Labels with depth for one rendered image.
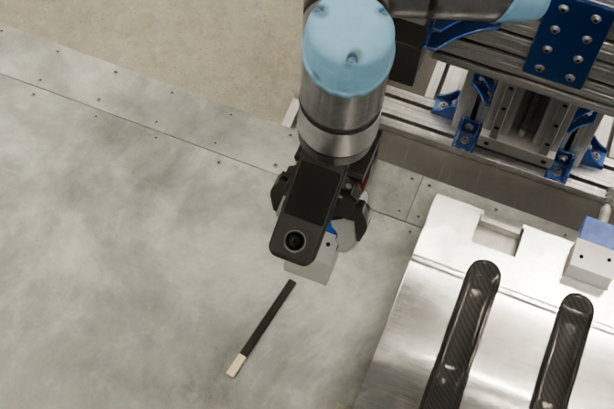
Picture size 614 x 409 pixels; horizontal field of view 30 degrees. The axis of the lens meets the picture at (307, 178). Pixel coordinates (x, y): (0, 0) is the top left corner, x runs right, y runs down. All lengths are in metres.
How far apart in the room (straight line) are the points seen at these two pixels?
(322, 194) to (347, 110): 0.13
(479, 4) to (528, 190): 1.17
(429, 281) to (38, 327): 0.45
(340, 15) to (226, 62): 1.58
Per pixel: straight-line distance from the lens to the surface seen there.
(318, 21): 0.94
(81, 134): 1.48
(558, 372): 1.29
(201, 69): 2.50
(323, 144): 1.02
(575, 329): 1.31
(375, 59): 0.93
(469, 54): 1.67
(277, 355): 1.33
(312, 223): 1.08
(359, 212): 1.13
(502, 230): 1.36
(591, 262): 1.31
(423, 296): 1.28
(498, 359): 1.27
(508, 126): 2.01
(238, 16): 2.58
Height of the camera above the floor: 2.04
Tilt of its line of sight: 60 degrees down
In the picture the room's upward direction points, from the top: 7 degrees clockwise
